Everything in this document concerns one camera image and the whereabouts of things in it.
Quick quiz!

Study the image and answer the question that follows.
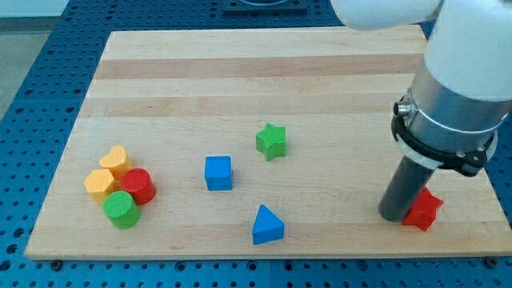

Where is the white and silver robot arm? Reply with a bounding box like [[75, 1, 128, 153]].
[[331, 0, 511, 176]]

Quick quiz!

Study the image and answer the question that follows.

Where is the green star block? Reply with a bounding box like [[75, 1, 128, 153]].
[[255, 122, 287, 161]]

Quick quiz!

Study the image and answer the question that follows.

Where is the blue triangle block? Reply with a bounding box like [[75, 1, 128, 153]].
[[251, 205, 285, 245]]

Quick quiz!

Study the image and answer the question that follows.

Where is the red star block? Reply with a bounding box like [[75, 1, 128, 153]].
[[402, 186, 444, 231]]

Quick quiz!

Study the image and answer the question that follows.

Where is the wooden board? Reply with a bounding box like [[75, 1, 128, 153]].
[[25, 26, 511, 261]]

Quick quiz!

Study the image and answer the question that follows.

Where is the blue cube block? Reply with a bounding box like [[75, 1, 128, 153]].
[[204, 155, 233, 190]]

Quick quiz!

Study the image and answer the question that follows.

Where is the red cylinder block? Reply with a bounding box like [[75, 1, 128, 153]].
[[121, 168, 156, 205]]

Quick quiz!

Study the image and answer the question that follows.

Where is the yellow heart block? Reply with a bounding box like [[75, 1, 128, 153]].
[[99, 146, 134, 181]]

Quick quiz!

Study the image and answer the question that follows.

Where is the green cylinder block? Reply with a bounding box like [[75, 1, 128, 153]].
[[102, 190, 141, 230]]

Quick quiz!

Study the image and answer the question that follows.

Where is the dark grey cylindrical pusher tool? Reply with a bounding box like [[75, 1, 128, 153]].
[[378, 156, 434, 222]]

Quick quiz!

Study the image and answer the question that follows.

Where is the yellow hexagon block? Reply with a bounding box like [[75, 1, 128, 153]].
[[83, 169, 118, 206]]

